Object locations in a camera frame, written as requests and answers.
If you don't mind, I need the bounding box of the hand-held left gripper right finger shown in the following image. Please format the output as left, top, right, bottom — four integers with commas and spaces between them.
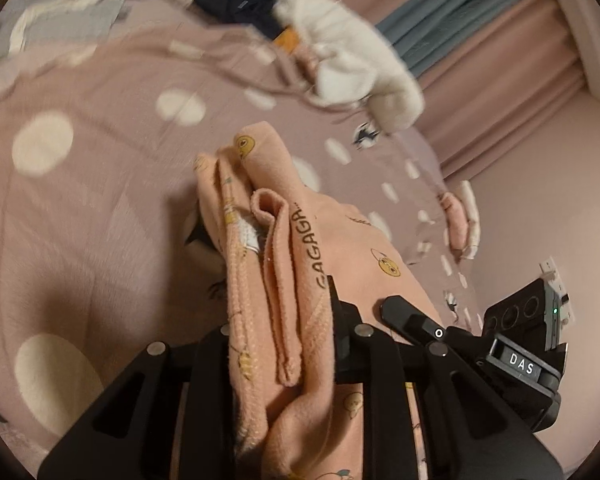
327, 279, 564, 480

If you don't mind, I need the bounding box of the mauve polka-dot blanket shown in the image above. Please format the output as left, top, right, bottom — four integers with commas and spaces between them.
0, 0, 486, 480

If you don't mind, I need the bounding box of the peach printed baby garment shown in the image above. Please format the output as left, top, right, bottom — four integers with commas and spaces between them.
177, 121, 448, 480

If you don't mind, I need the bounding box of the grey-blue curtain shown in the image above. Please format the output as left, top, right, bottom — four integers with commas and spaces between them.
374, 0, 547, 79

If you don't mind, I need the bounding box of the orange cloth piece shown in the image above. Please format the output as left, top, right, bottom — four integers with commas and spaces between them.
274, 27, 302, 54

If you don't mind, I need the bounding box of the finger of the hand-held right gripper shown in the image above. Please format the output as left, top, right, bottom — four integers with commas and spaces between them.
378, 295, 448, 347

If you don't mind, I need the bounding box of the folded cream garment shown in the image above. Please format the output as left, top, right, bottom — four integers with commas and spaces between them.
455, 180, 482, 262

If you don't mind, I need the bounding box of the navy garment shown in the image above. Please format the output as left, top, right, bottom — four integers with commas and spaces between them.
194, 0, 287, 42

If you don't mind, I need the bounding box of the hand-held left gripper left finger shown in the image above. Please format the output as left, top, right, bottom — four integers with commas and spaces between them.
37, 324, 242, 480

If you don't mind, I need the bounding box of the white power strip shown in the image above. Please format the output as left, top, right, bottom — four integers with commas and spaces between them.
539, 256, 576, 321

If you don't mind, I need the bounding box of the pink curtain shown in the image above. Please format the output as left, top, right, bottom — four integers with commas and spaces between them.
419, 0, 589, 179

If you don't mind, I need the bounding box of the grey plaid cloth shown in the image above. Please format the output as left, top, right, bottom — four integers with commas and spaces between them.
0, 0, 169, 69

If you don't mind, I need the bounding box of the white fleece garment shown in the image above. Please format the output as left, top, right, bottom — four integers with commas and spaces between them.
271, 0, 427, 134

